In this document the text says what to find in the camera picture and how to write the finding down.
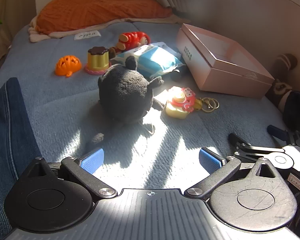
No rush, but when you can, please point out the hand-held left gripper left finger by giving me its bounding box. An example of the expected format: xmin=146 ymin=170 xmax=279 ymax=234
xmin=27 ymin=148 xmax=118 ymax=200

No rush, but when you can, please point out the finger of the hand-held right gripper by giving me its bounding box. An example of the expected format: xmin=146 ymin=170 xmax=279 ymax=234
xmin=267 ymin=124 xmax=300 ymax=150
xmin=228 ymin=132 xmax=287 ymax=164

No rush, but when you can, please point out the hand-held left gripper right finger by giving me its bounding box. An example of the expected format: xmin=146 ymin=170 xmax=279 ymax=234
xmin=184 ymin=147 xmax=278 ymax=201

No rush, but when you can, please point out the pink monkey keychain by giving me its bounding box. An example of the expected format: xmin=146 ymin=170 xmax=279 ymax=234
xmin=171 ymin=87 xmax=219 ymax=113

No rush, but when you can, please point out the black plush toy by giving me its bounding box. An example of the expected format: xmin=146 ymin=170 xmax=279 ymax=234
xmin=91 ymin=56 xmax=165 ymax=145

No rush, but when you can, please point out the pink cardboard box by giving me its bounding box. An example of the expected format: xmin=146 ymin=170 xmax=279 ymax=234
xmin=175 ymin=23 xmax=275 ymax=99

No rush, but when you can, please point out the orange pumpkin toy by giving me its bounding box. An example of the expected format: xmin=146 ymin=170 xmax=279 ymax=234
xmin=54 ymin=55 xmax=82 ymax=77

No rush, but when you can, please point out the yellow pudding toy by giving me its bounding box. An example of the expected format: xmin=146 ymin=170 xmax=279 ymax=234
xmin=84 ymin=46 xmax=112 ymax=75

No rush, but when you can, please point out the blue wet wipes packet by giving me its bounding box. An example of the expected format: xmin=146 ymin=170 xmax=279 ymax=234
xmin=110 ymin=42 xmax=188 ymax=80

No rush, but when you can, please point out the red wind-up toy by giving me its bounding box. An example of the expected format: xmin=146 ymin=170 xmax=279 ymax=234
xmin=109 ymin=31 xmax=152 ymax=57

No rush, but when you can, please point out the brown striped sock foot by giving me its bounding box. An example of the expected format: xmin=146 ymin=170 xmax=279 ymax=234
xmin=265 ymin=54 xmax=298 ymax=112

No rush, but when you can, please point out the blue-grey fleece blanket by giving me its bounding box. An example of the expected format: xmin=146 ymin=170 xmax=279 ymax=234
xmin=0 ymin=21 xmax=289 ymax=198

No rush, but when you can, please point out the person's left leg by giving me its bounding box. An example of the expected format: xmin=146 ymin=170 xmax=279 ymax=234
xmin=0 ymin=77 xmax=42 ymax=240

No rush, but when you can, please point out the orange textured blanket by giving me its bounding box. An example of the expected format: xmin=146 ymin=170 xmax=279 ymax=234
xmin=36 ymin=0 xmax=173 ymax=35

